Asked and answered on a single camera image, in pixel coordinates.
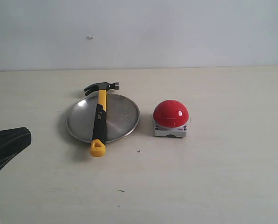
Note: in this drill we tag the round steel plate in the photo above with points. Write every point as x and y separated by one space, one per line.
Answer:
122 117

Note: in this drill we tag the yellow black claw hammer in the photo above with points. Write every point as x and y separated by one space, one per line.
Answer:
99 136

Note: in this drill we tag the red dome push button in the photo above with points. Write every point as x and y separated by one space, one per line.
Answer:
170 118

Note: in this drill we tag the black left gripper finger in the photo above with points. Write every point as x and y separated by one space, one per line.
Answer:
12 142

